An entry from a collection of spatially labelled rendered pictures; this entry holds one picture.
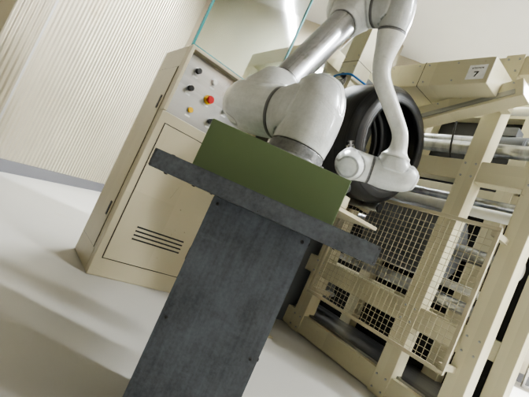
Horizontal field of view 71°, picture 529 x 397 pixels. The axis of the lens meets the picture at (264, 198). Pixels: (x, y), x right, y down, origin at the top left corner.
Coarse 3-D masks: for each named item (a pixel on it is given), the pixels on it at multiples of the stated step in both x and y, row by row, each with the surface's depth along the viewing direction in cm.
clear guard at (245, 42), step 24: (216, 0) 192; (240, 0) 199; (264, 0) 207; (288, 0) 216; (312, 0) 224; (216, 24) 195; (240, 24) 202; (264, 24) 210; (288, 24) 219; (216, 48) 197; (240, 48) 205; (264, 48) 213; (288, 48) 222; (240, 72) 208
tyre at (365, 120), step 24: (360, 96) 172; (408, 96) 181; (360, 120) 167; (384, 120) 213; (408, 120) 201; (336, 144) 172; (360, 144) 168; (384, 144) 218; (408, 144) 206; (360, 192) 180; (384, 192) 185
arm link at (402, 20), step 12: (372, 0) 127; (384, 0) 125; (396, 0) 123; (408, 0) 123; (372, 12) 128; (384, 12) 125; (396, 12) 123; (408, 12) 123; (372, 24) 132; (384, 24) 125; (396, 24) 124; (408, 24) 125
